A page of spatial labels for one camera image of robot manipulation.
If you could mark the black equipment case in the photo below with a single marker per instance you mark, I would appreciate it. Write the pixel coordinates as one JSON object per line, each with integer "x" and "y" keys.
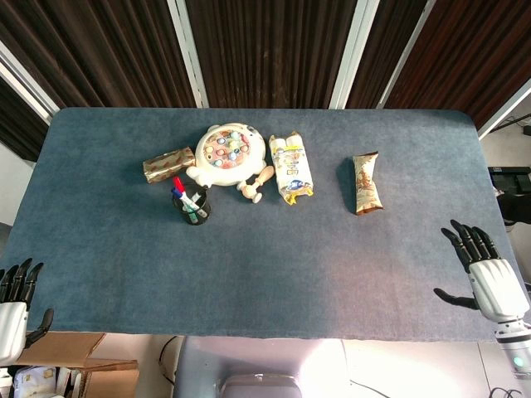
{"x": 512, "y": 178}

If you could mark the red capped marker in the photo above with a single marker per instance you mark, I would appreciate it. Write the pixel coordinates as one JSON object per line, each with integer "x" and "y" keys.
{"x": 178, "y": 182}

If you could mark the white yellow snack bag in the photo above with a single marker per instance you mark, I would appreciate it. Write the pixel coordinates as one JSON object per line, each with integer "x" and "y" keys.
{"x": 292, "y": 170}

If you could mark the brown cardboard box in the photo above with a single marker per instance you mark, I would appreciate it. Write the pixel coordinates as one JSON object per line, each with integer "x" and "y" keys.
{"x": 103, "y": 373}

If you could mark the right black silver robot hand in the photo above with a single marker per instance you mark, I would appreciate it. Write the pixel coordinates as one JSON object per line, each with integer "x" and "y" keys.
{"x": 498, "y": 286}

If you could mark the gold brown snack pack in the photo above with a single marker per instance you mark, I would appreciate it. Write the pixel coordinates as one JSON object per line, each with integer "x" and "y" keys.
{"x": 168, "y": 163}

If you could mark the black mesh pen holder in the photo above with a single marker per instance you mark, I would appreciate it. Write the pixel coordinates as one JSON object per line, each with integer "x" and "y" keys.
{"x": 195, "y": 220}

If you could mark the blue table cloth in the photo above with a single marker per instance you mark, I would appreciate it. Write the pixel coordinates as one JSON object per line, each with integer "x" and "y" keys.
{"x": 249, "y": 269}

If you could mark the grey robot torso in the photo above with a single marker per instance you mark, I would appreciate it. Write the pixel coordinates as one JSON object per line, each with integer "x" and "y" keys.
{"x": 257, "y": 365}

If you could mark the blue capped marker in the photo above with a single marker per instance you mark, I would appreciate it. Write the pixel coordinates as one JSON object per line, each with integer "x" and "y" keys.
{"x": 177, "y": 193}

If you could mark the brown cream snack bag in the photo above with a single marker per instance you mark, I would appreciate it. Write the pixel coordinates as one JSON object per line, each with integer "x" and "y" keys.
{"x": 367, "y": 186}

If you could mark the white toy fishing game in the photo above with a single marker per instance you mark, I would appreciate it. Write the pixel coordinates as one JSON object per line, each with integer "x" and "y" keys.
{"x": 226, "y": 147}

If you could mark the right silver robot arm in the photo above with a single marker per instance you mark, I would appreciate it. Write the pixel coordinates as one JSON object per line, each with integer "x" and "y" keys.
{"x": 514, "y": 352}

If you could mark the dark brown pleated curtain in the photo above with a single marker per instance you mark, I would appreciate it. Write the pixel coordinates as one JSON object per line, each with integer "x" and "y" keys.
{"x": 103, "y": 54}
{"x": 274, "y": 54}
{"x": 381, "y": 49}
{"x": 477, "y": 54}

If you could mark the white frame post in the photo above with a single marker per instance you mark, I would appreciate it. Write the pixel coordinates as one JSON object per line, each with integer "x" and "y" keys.
{"x": 188, "y": 54}
{"x": 25, "y": 83}
{"x": 408, "y": 49}
{"x": 348, "y": 54}
{"x": 504, "y": 110}

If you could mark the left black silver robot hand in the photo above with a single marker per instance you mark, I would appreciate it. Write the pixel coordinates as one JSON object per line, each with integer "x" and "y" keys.
{"x": 12, "y": 323}

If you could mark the black capped marker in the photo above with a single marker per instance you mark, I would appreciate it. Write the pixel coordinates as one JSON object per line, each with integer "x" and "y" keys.
{"x": 194, "y": 195}

